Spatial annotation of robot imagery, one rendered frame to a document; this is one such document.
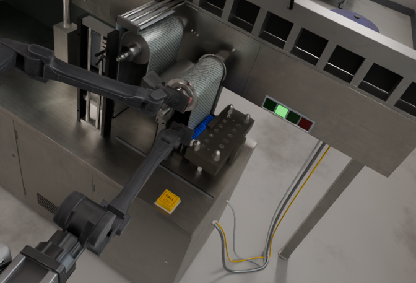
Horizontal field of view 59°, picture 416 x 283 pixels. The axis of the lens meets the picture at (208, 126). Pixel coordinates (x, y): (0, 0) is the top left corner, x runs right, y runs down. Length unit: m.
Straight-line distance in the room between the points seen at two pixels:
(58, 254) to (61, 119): 1.13
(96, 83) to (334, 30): 0.89
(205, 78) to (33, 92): 0.88
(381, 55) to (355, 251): 1.83
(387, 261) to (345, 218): 0.41
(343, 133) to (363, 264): 1.49
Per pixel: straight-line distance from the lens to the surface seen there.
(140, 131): 1.82
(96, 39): 1.54
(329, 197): 2.18
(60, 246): 0.80
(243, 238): 2.68
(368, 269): 3.03
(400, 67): 1.55
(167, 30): 1.62
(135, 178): 1.27
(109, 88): 1.22
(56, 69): 1.23
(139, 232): 1.82
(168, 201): 1.55
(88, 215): 0.81
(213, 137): 1.69
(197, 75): 1.53
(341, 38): 1.53
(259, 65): 1.68
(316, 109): 1.68
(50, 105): 1.92
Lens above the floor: 2.19
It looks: 42 degrees down
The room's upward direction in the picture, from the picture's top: 19 degrees clockwise
